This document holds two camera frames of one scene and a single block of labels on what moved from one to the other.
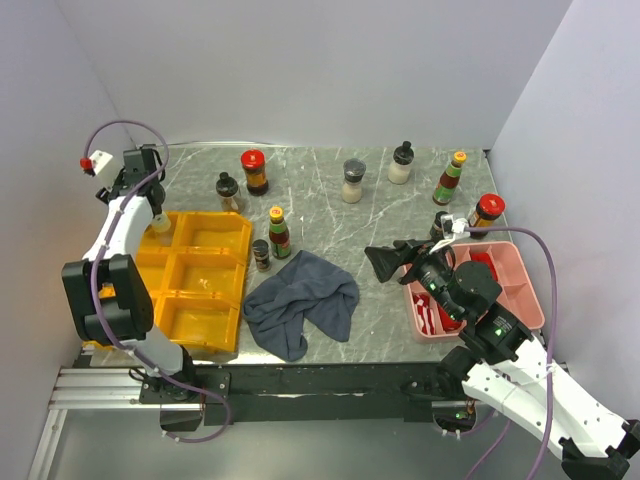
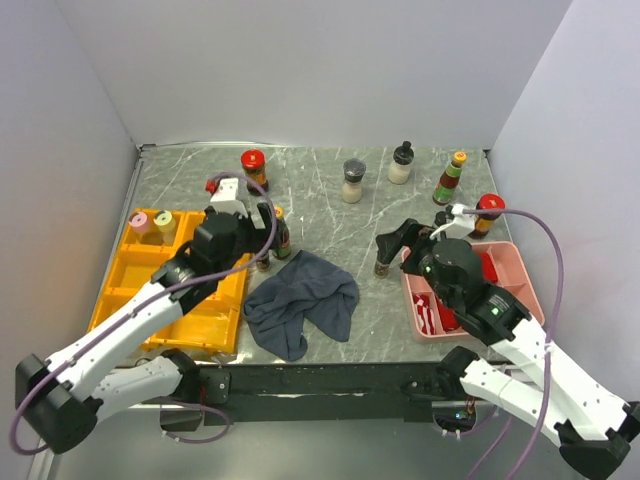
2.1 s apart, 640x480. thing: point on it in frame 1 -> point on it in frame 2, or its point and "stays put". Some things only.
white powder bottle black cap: [400, 169] stays put
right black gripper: [384, 259] -> [411, 233]
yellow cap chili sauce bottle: [449, 179] stays put
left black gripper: [102, 195] -> [258, 235]
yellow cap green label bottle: [279, 237] stays put
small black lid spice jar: [261, 251] stays put
